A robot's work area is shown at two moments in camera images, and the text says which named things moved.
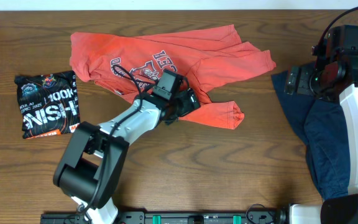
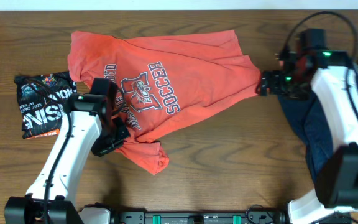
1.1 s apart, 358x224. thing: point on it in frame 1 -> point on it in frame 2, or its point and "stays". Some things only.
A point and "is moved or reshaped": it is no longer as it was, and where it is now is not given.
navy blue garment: x=322 y=125 stays
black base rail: x=273 y=217 stays
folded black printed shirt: x=48 y=103 stays
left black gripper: x=188 y=107 -> x=102 y=148
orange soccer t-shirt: x=127 y=63 is moved or reshaped
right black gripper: x=306 y=74 -> x=273 y=76
